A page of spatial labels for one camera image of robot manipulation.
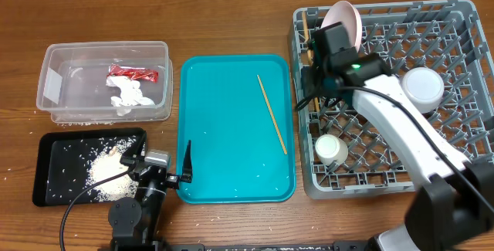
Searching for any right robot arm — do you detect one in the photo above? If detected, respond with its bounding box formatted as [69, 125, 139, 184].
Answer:
[307, 22, 493, 250]

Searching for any red snack wrapper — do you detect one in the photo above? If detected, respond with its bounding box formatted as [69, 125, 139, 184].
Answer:
[108, 64, 159, 83]

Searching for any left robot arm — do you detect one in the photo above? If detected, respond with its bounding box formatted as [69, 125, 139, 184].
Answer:
[108, 134, 193, 250]

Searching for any grey bowl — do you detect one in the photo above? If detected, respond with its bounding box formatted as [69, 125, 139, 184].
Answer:
[400, 67, 445, 114]

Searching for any large white plate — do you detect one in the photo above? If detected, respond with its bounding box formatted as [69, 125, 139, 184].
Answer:
[321, 1, 363, 50]

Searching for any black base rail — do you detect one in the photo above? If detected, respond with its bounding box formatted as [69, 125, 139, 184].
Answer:
[98, 240, 387, 251]

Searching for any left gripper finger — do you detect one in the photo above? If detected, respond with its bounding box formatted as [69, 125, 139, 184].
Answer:
[182, 140, 192, 175]
[121, 131, 147, 162]

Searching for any spilled rice pile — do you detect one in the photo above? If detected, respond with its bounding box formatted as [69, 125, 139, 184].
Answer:
[84, 137, 137, 202]

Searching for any white cup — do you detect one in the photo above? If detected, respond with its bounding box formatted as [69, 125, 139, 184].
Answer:
[314, 134, 348, 166]

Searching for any clear plastic bin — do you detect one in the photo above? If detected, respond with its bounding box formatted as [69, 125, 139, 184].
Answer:
[36, 41, 174, 124]

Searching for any grey dishwasher rack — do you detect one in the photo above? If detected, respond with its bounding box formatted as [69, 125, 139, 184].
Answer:
[298, 0, 493, 199]

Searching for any teal serving tray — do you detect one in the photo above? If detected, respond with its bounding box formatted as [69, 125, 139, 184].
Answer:
[177, 54, 296, 204]

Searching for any white napkin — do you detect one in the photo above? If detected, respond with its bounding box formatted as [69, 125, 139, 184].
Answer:
[106, 76, 155, 117]

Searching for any black plastic tray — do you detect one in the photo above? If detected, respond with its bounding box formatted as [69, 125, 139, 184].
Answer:
[32, 127, 147, 207]

